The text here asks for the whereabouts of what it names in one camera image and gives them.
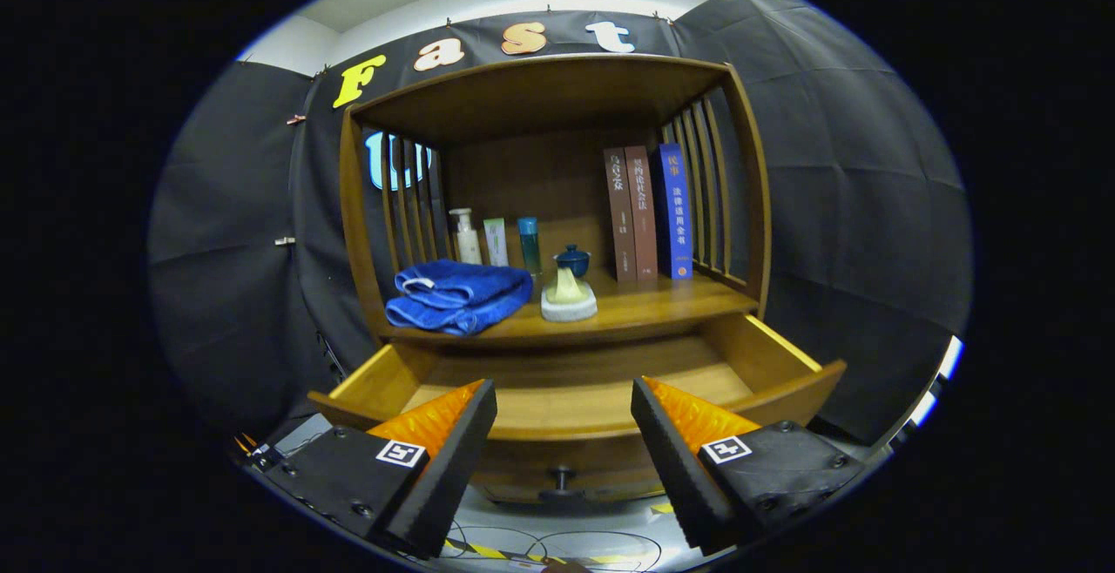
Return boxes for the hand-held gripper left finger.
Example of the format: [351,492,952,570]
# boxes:
[253,379,498,559]

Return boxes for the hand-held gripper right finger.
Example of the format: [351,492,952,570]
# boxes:
[631,375,868,556]

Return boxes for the wooden drawer with black knob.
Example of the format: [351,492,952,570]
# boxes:
[307,312,848,504]

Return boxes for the pale yellow brush white base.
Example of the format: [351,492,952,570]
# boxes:
[540,266,599,323]

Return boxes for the wooden countertop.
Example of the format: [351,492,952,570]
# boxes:
[375,268,760,349]

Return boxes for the folded blue towel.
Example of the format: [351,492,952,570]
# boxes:
[384,260,534,336]

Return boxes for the white pump bottle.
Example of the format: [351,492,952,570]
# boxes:
[449,208,483,266]

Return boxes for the white green tube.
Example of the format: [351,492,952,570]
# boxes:
[483,218,510,267]

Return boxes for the blue lidded teacup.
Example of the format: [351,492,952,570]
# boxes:
[554,244,591,280]

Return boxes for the teal bottle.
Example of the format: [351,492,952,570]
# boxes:
[517,217,542,276]

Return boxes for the reddish brown book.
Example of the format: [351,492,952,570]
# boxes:
[624,145,659,281]

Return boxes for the blue book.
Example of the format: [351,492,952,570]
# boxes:
[655,143,694,281]

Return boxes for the dark brown book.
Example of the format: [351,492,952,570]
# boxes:
[603,147,639,283]

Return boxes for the black backdrop cloth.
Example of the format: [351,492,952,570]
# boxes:
[148,0,975,448]

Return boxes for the black floor cable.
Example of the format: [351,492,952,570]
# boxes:
[440,525,663,570]

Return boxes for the wooden cabinet with shelf frame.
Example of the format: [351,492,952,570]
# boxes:
[338,52,774,504]

